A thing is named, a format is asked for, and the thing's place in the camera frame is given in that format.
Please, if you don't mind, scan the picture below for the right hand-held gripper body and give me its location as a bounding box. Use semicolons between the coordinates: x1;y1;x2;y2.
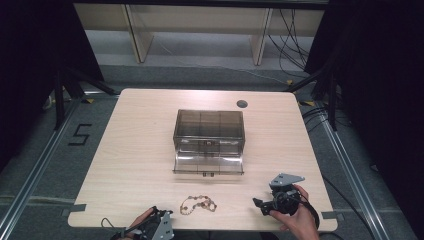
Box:
268;172;306;216

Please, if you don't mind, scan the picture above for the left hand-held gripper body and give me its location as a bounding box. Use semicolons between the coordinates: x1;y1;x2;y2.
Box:
139;208;175;240

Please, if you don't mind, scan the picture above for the brown bead necklace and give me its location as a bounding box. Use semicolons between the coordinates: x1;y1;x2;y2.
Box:
179;194;219;216

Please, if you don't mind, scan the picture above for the smoky clear drawer box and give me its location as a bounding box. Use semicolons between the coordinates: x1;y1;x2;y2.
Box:
172;108;247;158

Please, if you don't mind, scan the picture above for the person's left hand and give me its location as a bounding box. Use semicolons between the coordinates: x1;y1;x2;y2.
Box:
127;206;157;240

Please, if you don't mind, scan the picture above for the person's right hand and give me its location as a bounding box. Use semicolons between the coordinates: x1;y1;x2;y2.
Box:
268;184;321;240

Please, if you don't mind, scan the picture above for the grey tape strip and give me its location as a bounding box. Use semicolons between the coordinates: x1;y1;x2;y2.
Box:
321;210;340;221
61;203;87;218

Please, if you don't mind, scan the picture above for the black metal stand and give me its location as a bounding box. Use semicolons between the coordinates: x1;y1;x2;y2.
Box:
52;65;120;132
284;65;340;133

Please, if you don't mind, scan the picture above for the black curtain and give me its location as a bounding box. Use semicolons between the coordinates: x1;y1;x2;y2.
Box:
0;0;105;173
304;0;424;236

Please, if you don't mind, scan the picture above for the beige wooden shelf unit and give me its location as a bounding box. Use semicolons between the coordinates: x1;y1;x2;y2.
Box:
73;2;326;67

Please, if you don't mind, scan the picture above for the thick black gripper cable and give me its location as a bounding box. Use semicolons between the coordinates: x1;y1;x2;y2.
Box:
294;194;322;232

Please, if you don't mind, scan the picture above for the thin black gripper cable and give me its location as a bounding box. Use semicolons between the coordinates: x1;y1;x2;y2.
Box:
100;214;155;240

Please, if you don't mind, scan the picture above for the black floor cable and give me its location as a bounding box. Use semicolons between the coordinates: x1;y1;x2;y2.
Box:
321;174;378;240

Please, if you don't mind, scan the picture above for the aluminium floor rail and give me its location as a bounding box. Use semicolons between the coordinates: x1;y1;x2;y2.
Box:
0;99;83;240
312;101;392;240

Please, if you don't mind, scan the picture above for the bundle of black hanging cables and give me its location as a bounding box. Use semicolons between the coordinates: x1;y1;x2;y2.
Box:
267;8;312;80

